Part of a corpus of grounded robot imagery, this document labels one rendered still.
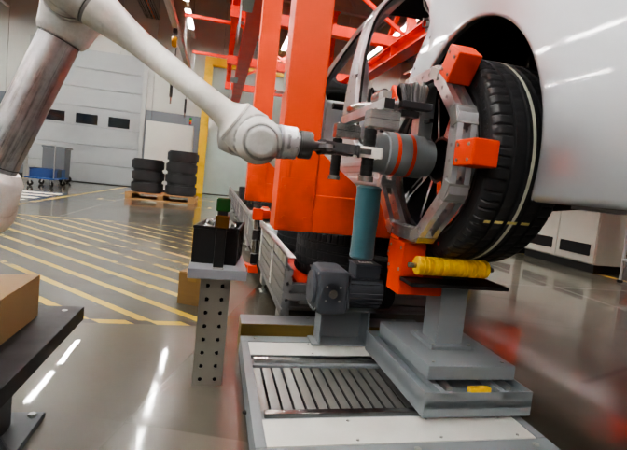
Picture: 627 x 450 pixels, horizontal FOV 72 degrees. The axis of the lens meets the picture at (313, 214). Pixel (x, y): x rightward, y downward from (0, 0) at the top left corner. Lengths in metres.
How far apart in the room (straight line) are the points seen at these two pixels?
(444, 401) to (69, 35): 1.42
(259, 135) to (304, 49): 0.98
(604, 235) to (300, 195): 4.83
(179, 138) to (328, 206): 10.62
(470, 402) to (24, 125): 1.44
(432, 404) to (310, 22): 1.45
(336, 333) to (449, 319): 0.55
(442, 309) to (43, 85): 1.34
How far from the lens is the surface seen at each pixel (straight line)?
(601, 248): 6.16
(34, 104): 1.34
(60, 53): 1.34
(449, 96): 1.30
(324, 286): 1.65
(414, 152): 1.39
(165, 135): 12.34
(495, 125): 1.24
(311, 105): 1.81
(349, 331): 1.92
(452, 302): 1.55
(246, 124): 0.93
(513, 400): 1.54
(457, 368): 1.45
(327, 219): 1.82
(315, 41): 1.87
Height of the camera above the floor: 0.73
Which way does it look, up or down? 4 degrees down
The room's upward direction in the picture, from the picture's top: 6 degrees clockwise
